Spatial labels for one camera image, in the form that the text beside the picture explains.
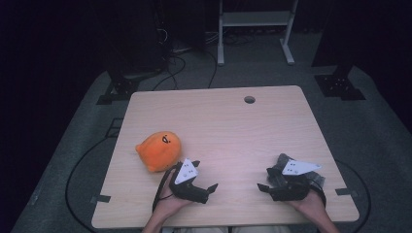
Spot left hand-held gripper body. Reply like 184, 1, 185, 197
168, 157, 210, 205

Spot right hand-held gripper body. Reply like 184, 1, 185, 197
265, 159, 323, 202

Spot orange plush toy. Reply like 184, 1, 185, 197
135, 130, 183, 174

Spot person's left hand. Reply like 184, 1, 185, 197
154, 184, 194, 217

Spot person's right hand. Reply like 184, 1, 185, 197
286, 188, 328, 224

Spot black metal stand base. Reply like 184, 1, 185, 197
95, 76, 142, 106
314, 73, 367, 101

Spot white metal stand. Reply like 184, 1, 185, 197
217, 0, 299, 67

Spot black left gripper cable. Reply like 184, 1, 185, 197
152, 163, 179, 213

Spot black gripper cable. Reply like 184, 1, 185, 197
309, 179, 327, 209
152, 163, 179, 213

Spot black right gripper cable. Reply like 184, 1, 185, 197
309, 179, 327, 209

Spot long black floor cable loop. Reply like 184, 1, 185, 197
65, 135, 113, 233
334, 158, 372, 233

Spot tangled black cables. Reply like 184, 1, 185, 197
207, 30, 258, 47

